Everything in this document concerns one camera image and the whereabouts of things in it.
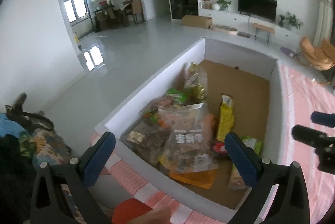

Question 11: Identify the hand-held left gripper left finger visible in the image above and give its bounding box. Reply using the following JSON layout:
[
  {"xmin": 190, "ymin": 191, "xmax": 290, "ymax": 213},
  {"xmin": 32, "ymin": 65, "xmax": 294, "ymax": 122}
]
[{"xmin": 30, "ymin": 131, "xmax": 116, "ymax": 224}]

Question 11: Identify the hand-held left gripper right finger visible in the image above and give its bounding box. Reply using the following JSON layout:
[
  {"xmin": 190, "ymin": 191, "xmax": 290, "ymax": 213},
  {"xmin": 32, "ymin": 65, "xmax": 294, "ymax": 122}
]
[{"xmin": 224, "ymin": 132, "xmax": 311, "ymax": 224}]

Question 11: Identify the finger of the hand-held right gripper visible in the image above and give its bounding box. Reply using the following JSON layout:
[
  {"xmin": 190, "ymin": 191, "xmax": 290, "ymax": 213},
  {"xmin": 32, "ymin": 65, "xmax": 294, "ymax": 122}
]
[
  {"xmin": 291, "ymin": 124, "xmax": 329, "ymax": 147},
  {"xmin": 311, "ymin": 111, "xmax": 335, "ymax": 127}
]

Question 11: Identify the pile of mixed snack packets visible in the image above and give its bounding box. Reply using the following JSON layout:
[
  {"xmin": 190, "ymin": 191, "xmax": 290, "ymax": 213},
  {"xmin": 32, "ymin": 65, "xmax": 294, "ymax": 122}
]
[{"xmin": 123, "ymin": 62, "xmax": 263, "ymax": 192}]

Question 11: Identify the clear bag of brown snacks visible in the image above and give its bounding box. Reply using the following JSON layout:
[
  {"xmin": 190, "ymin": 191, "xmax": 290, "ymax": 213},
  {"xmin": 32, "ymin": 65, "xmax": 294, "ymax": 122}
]
[{"xmin": 158, "ymin": 103, "xmax": 219, "ymax": 173}]

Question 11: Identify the white cardboard box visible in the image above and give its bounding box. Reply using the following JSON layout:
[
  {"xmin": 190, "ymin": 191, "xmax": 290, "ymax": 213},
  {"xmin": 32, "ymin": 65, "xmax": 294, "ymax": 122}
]
[{"xmin": 95, "ymin": 37, "xmax": 282, "ymax": 224}]

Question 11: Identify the pink striped bedsheet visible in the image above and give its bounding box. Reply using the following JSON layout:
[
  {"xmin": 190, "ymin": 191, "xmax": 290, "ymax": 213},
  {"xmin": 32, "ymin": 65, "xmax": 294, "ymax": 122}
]
[{"xmin": 89, "ymin": 59, "xmax": 335, "ymax": 224}]

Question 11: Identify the floral cloth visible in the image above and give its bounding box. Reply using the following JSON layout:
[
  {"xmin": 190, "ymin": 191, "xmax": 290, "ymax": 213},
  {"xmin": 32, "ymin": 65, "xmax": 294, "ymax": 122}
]
[{"xmin": 18, "ymin": 126, "xmax": 87, "ymax": 224}]

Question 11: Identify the orange red cloth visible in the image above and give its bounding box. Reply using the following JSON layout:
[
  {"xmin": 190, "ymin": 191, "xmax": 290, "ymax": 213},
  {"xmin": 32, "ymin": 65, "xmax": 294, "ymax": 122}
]
[{"xmin": 112, "ymin": 198, "xmax": 153, "ymax": 224}]

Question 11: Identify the yellow lounge chair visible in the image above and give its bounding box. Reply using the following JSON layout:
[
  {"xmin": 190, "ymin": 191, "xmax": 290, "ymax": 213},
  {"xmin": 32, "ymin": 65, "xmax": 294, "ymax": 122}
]
[{"xmin": 300, "ymin": 36, "xmax": 335, "ymax": 71}]

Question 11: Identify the purple floor item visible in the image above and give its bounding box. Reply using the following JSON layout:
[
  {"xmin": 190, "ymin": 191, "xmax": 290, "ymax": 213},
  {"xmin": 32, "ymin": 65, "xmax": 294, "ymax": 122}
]
[{"xmin": 281, "ymin": 47, "xmax": 301, "ymax": 58}]

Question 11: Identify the black cloth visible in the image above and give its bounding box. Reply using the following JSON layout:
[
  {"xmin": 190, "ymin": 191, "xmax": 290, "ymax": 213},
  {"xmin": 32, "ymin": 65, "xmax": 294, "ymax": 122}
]
[{"xmin": 0, "ymin": 135, "xmax": 37, "ymax": 224}]

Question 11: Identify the blue cloth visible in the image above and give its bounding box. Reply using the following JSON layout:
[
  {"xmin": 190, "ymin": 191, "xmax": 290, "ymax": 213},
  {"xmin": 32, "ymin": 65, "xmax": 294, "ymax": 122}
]
[{"xmin": 0, "ymin": 113, "xmax": 27, "ymax": 139}]

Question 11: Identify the white standing air conditioner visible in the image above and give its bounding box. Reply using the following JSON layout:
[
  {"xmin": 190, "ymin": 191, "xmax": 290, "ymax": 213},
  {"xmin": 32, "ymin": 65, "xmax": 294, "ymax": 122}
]
[{"xmin": 314, "ymin": 0, "xmax": 333, "ymax": 46}]

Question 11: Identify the large leafy potted plant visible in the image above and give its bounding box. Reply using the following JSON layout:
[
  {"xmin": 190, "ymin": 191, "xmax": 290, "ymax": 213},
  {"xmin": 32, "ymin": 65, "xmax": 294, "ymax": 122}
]
[{"xmin": 284, "ymin": 12, "xmax": 304, "ymax": 30}]

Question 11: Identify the wooden stool with metal legs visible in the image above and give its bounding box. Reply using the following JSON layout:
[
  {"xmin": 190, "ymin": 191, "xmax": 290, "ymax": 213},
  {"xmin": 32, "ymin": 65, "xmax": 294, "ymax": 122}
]
[{"xmin": 253, "ymin": 23, "xmax": 276, "ymax": 45}]

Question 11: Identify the flat beige floor board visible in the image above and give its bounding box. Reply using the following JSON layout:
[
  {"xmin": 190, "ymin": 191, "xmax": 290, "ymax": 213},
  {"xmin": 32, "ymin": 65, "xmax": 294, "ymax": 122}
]
[{"xmin": 210, "ymin": 24, "xmax": 238, "ymax": 36}]

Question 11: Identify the flat screen television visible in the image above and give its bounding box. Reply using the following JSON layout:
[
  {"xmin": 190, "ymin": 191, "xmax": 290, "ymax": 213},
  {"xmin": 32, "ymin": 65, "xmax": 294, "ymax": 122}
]
[{"xmin": 238, "ymin": 0, "xmax": 278, "ymax": 23}]

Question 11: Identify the white television cabinet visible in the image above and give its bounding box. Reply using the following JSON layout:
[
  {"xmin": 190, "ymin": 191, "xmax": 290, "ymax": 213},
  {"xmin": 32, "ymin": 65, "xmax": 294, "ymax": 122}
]
[{"xmin": 199, "ymin": 8, "xmax": 304, "ymax": 42}]

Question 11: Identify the brown cardboard box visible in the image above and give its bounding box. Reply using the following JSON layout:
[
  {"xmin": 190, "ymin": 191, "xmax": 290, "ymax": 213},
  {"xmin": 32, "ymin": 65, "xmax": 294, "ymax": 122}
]
[{"xmin": 182, "ymin": 15, "xmax": 213, "ymax": 30}]

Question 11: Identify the wooden dining table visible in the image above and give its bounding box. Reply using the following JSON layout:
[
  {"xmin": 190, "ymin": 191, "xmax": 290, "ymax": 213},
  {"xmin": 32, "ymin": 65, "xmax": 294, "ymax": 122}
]
[{"xmin": 105, "ymin": 0, "xmax": 131, "ymax": 28}]

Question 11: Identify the balcony window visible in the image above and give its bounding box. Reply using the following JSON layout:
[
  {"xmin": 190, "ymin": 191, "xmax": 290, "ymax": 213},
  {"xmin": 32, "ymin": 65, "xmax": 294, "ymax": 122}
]
[{"xmin": 63, "ymin": 0, "xmax": 88, "ymax": 23}]

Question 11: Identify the wooden dining chair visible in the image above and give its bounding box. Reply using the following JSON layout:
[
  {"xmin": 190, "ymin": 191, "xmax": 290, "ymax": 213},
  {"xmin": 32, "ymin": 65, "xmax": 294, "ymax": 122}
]
[{"xmin": 130, "ymin": 0, "xmax": 145, "ymax": 25}]

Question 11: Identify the green potted plant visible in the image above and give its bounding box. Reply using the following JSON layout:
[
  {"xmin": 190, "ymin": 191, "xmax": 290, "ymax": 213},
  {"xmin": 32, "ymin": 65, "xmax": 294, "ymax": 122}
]
[{"xmin": 216, "ymin": 0, "xmax": 233, "ymax": 11}]

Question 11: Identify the black bag strap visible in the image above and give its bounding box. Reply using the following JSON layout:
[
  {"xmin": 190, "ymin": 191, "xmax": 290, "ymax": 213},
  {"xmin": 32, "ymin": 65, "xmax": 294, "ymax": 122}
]
[{"xmin": 5, "ymin": 105, "xmax": 54, "ymax": 130}]

